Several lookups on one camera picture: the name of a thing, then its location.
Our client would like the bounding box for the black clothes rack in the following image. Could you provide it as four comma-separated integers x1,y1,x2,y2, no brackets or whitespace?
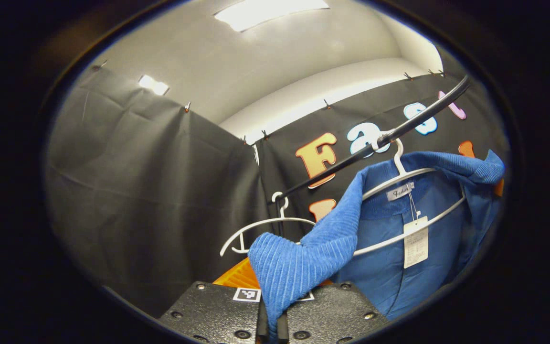
268,75,470,237

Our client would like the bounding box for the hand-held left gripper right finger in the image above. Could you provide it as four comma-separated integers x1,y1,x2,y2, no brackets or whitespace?
276,279,391,344

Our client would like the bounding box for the white clothes hanger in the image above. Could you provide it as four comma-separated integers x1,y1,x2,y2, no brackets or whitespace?
351,130,467,257
220,191,317,257

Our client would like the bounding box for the small ceiling light panel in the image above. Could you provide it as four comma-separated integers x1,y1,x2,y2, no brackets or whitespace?
137,75,170,96

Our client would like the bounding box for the white paper hang tag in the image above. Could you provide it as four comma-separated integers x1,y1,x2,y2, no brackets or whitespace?
403,216,429,269

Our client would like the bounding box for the black backdrop cloth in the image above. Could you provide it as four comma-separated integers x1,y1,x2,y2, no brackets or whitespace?
46,64,509,318

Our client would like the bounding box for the large ceiling light panel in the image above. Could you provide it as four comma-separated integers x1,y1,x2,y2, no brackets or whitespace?
214,0,330,33

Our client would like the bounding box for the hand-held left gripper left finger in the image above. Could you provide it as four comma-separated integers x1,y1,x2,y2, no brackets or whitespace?
157,257,271,344

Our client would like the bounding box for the blue corduroy jacket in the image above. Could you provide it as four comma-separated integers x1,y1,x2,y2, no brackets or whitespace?
248,150,506,342

